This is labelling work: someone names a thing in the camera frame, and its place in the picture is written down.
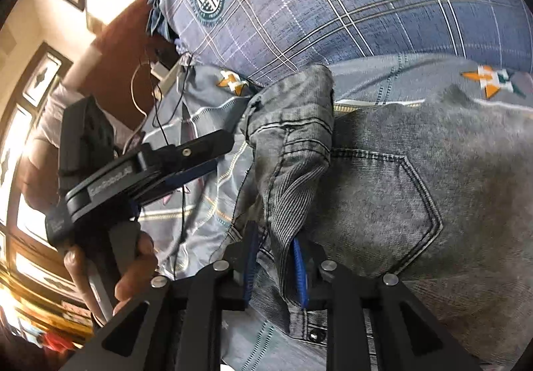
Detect brown wooden headboard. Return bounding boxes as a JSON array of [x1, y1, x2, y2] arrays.
[[89, 0, 180, 147]]

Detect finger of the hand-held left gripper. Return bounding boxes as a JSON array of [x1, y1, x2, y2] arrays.
[[129, 159, 219, 209], [139, 130, 236, 184]]

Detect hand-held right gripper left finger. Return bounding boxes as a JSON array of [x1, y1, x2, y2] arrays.
[[60, 223, 267, 371]]

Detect grey denim pants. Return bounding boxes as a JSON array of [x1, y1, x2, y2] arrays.
[[233, 63, 533, 367]]

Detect person's left hand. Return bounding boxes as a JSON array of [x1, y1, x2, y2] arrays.
[[62, 231, 157, 328]]

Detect person's left forearm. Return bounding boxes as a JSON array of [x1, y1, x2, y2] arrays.
[[19, 83, 69, 213]]

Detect grey printed bedsheet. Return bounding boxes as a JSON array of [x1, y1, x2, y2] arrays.
[[125, 50, 533, 371]]

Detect thin black cable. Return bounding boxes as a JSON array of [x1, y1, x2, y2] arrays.
[[150, 54, 196, 272]]

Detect blue plaid pillow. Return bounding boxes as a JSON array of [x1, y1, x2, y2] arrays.
[[148, 0, 527, 84]]

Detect white charger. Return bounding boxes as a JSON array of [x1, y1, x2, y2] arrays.
[[150, 60, 180, 92]]

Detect thin white cable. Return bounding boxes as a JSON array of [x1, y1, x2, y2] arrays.
[[130, 56, 167, 119]]

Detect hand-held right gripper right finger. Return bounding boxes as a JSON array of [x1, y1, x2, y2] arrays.
[[291, 238, 481, 371]]

